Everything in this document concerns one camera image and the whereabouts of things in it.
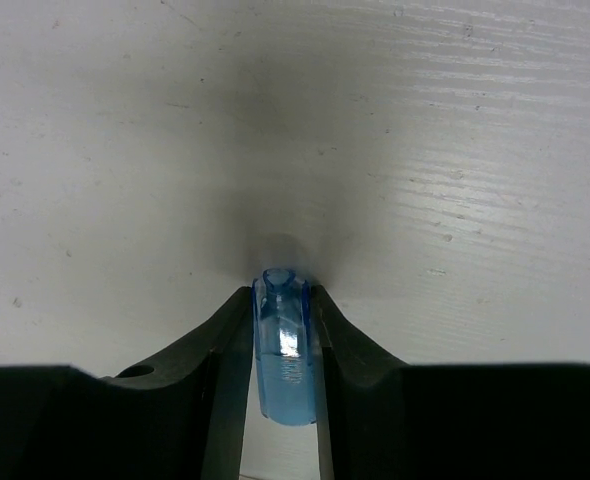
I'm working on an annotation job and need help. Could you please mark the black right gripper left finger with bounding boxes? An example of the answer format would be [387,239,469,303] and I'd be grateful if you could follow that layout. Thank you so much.
[99,287,252,479]

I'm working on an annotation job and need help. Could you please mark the blue correction tape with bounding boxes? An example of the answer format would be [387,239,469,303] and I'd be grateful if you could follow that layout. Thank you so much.
[252,268,316,427]

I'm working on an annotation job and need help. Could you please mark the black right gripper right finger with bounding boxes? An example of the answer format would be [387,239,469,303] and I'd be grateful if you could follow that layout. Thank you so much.
[311,286,404,479]

